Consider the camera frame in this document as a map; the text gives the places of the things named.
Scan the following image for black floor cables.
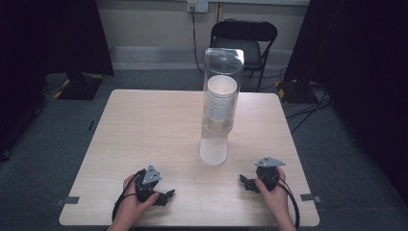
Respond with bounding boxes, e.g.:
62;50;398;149
284;86;332;135

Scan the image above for person's left hand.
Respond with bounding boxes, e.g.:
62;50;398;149
113;174;161;226

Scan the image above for grey tape strip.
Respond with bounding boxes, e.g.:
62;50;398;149
299;192;323;204
54;195;81;207

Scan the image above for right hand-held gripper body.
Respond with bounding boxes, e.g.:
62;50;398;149
254;156;287;193

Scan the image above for black curtain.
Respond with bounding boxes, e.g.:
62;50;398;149
0;0;115;162
283;0;408;207

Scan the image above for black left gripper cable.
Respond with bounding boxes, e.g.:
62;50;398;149
111;168;146;223

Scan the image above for person's right hand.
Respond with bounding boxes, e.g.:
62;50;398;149
254;167;290;223

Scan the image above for white paper cup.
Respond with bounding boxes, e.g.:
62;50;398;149
199;127;229;167

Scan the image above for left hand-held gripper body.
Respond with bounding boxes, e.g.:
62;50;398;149
134;164;163;203

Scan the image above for clear plastic cup dispenser tube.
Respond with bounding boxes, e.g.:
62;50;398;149
199;47;245;136

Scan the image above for black folding chair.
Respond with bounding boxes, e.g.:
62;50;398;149
209;18;279;93

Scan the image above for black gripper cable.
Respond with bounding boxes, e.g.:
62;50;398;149
111;168;146;223
276;179;301;231

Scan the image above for white wall socket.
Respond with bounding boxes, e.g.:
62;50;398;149
187;0;210;14

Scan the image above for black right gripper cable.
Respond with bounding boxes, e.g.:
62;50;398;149
276;179;301;231

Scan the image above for black stand base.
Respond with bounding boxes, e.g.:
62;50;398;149
57;71;105;101
276;79;319;105

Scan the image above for stack of white paper cups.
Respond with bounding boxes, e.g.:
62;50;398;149
205;74;239;123

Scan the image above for black power cable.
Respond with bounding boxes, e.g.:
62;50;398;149
191;5;206;75

